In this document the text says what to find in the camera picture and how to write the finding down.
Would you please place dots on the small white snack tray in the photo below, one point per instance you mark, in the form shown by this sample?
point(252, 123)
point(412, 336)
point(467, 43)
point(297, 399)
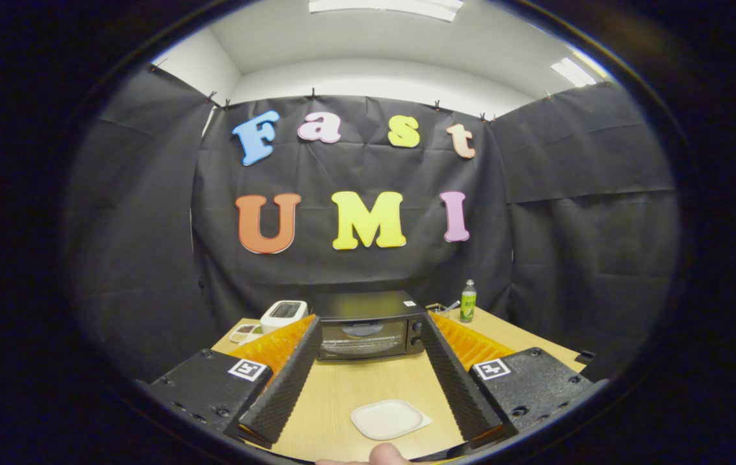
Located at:
point(244, 332)

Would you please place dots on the green label drink bottle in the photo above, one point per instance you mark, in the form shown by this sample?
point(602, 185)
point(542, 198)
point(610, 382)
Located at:
point(468, 307)

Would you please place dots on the black backdrop cloth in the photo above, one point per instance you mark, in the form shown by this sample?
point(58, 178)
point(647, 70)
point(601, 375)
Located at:
point(355, 174)

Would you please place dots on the small ceiling light panel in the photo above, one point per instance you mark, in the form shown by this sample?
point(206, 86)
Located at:
point(571, 72)

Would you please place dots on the black toaster oven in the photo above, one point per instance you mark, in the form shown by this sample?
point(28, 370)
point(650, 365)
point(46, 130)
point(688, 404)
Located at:
point(365, 305)

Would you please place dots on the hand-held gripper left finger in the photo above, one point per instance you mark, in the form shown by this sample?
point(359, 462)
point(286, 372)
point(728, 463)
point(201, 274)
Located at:
point(284, 394)

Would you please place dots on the small black object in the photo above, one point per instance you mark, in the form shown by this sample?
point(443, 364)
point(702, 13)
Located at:
point(585, 356)

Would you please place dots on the long ceiling light panel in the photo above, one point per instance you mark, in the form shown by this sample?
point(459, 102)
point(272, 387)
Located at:
point(387, 8)

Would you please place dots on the white square plate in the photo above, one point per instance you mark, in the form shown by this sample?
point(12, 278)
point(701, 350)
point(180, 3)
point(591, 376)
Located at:
point(387, 418)

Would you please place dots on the white pop-up toaster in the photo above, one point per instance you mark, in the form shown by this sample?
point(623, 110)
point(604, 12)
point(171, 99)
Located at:
point(281, 316)

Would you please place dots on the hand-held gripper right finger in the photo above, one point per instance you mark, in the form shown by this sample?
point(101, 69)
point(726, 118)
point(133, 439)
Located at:
point(458, 387)

